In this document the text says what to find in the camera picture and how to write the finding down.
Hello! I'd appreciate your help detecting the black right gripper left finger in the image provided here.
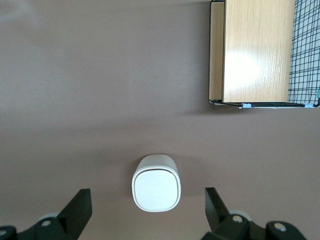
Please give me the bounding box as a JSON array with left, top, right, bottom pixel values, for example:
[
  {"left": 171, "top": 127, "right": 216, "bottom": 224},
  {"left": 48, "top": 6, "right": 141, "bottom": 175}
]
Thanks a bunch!
[{"left": 0, "top": 188, "right": 93, "bottom": 240}]

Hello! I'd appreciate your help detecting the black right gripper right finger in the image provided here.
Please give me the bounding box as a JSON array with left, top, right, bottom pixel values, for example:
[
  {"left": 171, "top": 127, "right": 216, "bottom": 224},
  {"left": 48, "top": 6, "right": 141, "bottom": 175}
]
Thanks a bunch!
[{"left": 201, "top": 186, "right": 309, "bottom": 240}]

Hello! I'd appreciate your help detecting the small white trash can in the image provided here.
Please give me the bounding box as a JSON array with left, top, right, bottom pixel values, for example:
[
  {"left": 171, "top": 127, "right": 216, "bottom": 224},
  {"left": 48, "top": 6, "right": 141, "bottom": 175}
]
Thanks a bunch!
[{"left": 131, "top": 153, "right": 181, "bottom": 213}]

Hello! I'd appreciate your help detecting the wooden shelf with wire frame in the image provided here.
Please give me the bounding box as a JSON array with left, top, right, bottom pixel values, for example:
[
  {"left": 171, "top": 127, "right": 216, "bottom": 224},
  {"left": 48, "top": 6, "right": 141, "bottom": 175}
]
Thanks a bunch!
[{"left": 208, "top": 0, "right": 320, "bottom": 110}]

